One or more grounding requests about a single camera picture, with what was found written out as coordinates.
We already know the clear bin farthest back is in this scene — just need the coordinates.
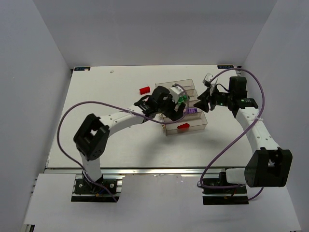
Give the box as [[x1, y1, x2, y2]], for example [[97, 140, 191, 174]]
[[155, 79, 197, 97]]

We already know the blue label sticker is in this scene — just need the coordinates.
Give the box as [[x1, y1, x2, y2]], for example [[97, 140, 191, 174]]
[[217, 65, 234, 70], [74, 67, 91, 72]]

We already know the blue label sticker right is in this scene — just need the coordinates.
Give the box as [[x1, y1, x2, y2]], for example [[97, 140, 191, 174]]
[[217, 65, 234, 70]]

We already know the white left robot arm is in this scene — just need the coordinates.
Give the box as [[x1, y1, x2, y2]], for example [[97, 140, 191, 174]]
[[73, 84, 199, 187]]

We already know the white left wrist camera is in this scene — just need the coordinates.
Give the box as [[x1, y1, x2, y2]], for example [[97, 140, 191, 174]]
[[169, 84, 185, 103]]

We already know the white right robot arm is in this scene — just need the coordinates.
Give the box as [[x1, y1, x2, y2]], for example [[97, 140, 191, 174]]
[[207, 76, 293, 187]]

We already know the red long lego brick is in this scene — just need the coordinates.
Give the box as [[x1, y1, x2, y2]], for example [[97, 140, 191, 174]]
[[177, 123, 190, 130]]

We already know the purple eight-stud lego brick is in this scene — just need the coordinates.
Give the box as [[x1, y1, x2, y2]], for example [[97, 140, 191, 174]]
[[188, 108, 198, 114]]

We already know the aluminium table edge rail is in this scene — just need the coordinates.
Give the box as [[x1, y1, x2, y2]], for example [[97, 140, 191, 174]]
[[44, 166, 273, 176]]

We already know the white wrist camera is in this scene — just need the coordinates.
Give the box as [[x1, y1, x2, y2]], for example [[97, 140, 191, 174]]
[[202, 73, 217, 95], [169, 84, 185, 103]]

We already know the clear bin nearest front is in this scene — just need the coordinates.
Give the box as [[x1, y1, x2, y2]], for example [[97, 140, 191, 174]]
[[162, 112, 208, 136]]

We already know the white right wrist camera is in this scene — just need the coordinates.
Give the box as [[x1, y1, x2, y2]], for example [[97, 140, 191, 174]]
[[202, 73, 217, 95]]

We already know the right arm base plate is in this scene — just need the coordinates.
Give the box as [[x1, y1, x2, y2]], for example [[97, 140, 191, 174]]
[[197, 181, 249, 205]]

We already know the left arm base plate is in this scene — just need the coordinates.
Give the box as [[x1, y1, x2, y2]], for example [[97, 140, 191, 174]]
[[71, 177, 122, 203]]

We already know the blue label sticker left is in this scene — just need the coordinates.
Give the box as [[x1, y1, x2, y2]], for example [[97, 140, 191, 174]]
[[74, 67, 91, 72]]

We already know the clear bin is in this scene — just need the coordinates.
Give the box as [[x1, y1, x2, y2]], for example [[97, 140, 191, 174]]
[[183, 89, 199, 109], [155, 79, 197, 97], [162, 112, 208, 136], [156, 107, 202, 122]]

